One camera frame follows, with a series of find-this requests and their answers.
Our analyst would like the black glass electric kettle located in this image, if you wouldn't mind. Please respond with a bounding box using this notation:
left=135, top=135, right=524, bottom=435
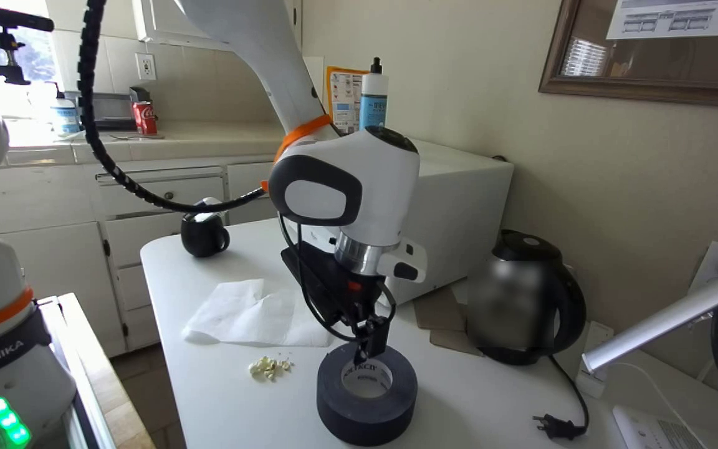
left=463, top=230, right=591, bottom=369

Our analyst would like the white blue-labelled container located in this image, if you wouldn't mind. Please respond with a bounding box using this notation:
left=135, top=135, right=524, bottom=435
left=47, top=89, right=85, bottom=140

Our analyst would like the orange and white card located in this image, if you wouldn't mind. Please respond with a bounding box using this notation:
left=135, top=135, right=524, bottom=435
left=320, top=62, right=372, bottom=137

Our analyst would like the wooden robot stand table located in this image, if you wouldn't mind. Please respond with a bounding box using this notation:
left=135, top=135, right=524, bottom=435
left=38, top=290, right=157, bottom=449

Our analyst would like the black camera on mount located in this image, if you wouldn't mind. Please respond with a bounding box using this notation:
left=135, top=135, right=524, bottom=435
left=0, top=0, right=57, bottom=88

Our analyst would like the black ball webcam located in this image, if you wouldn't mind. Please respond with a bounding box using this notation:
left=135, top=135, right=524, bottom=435
left=180, top=198, right=232, bottom=260

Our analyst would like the white microwave oven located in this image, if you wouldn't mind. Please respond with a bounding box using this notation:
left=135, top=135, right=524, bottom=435
left=385, top=135, right=516, bottom=307

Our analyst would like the white desk lamp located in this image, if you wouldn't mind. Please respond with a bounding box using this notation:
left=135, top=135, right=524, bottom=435
left=579, top=261, right=718, bottom=394

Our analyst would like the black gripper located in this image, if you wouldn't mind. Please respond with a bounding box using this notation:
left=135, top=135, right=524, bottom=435
left=335, top=268, right=395, bottom=364

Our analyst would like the popcorn crumb pile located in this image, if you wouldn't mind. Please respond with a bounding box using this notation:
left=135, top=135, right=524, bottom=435
left=243, top=355, right=297, bottom=384

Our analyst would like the paper sheet on board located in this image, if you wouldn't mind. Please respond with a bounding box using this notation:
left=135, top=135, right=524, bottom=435
left=602, top=0, right=718, bottom=43

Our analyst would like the wooden framed bulletin board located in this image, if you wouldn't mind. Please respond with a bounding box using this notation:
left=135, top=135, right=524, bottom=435
left=537, top=0, right=718, bottom=113

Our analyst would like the black kettle cord with plug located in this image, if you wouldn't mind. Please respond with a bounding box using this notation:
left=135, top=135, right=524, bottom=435
left=531, top=351, right=593, bottom=445

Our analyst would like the blue bottle with black cap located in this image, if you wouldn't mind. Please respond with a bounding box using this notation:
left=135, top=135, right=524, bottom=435
left=357, top=54, right=392, bottom=133

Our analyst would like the red can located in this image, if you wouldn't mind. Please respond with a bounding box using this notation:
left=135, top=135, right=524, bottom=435
left=130, top=85, right=161, bottom=137

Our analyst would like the white wall switch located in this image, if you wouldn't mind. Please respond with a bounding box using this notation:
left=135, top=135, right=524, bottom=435
left=132, top=49, right=158, bottom=82

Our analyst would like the white kitchen counter cabinet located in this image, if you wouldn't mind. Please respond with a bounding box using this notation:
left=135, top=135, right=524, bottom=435
left=0, top=120, right=293, bottom=360

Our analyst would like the white paper towel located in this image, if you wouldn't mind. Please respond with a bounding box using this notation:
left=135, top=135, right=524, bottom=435
left=180, top=278, right=334, bottom=350

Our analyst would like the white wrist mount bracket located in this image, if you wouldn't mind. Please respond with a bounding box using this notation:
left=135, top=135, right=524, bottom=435
left=298, top=221, right=429, bottom=287

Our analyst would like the white rectangular device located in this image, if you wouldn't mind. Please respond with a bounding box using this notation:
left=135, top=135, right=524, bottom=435
left=608, top=405, right=716, bottom=449

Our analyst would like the dark grey tape roll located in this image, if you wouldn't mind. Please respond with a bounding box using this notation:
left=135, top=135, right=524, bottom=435
left=313, top=340, right=420, bottom=449

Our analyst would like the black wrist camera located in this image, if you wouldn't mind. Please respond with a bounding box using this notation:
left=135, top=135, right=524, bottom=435
left=278, top=244, right=357, bottom=331

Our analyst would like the black corrugated cable conduit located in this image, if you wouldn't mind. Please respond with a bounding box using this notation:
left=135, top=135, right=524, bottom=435
left=75, top=0, right=271, bottom=215

